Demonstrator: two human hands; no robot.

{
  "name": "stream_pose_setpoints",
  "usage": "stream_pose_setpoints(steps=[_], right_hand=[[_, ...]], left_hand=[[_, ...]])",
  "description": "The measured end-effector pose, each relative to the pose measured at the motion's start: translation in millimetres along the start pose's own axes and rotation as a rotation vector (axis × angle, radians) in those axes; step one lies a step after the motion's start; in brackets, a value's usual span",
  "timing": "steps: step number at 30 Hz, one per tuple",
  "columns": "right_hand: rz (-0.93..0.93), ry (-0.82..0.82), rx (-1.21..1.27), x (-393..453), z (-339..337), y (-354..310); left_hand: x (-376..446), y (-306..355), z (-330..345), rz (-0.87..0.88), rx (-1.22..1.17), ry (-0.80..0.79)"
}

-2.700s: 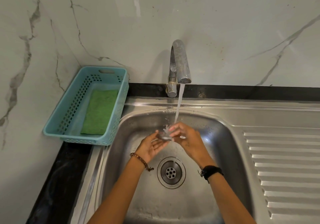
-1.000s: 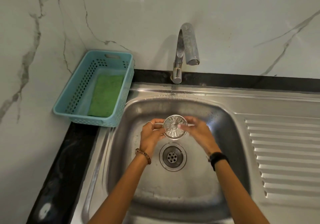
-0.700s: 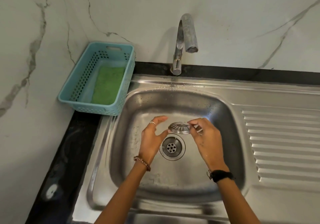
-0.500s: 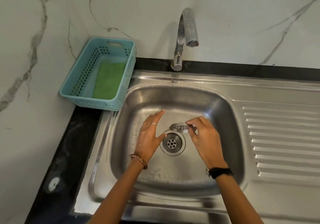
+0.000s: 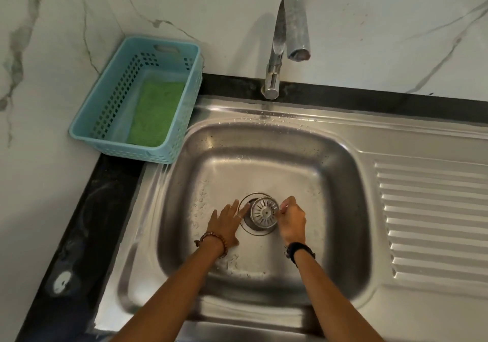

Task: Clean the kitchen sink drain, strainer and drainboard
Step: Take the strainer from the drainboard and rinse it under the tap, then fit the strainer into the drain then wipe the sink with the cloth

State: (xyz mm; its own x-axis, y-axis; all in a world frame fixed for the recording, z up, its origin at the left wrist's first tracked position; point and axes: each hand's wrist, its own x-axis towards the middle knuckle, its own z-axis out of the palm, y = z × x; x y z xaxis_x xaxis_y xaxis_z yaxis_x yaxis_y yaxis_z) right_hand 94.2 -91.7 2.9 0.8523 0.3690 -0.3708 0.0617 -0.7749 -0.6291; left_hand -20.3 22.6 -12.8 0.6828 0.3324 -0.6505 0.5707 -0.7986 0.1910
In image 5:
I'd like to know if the person's right hand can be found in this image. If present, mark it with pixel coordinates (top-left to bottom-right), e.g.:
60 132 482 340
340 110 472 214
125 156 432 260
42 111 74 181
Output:
277 196 308 248

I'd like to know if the person's left hand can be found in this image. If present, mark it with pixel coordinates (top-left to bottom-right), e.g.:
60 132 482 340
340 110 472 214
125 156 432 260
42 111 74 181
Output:
205 199 251 248

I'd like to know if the round metal drain strainer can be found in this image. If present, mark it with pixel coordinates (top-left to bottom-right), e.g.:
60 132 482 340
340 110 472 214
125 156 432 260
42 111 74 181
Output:
249 196 282 228

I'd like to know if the stainless steel sink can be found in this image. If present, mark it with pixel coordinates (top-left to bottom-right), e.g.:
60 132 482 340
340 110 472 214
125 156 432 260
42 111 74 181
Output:
91 93 488 342

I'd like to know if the green cleaning cloth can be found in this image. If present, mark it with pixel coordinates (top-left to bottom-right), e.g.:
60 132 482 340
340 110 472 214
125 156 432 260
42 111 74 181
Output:
125 81 187 148

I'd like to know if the teal plastic basket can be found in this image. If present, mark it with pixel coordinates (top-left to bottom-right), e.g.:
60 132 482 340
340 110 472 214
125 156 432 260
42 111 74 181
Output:
68 35 203 165

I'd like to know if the chrome faucet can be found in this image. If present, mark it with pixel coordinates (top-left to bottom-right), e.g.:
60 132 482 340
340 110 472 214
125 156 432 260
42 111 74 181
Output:
260 0 312 100

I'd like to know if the person's left forearm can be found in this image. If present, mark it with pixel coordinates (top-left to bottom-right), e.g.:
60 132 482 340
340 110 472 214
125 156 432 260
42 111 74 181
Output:
109 244 225 342

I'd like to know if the person's right forearm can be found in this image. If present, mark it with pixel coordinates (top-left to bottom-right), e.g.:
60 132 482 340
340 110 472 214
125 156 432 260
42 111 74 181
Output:
295 255 386 342

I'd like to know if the black wristband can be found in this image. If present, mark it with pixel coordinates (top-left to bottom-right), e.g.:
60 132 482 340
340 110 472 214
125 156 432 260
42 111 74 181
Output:
285 241 317 269

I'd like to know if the wooden bead bracelet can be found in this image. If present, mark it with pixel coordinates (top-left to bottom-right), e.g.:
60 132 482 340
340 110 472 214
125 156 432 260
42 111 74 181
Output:
194 231 229 259

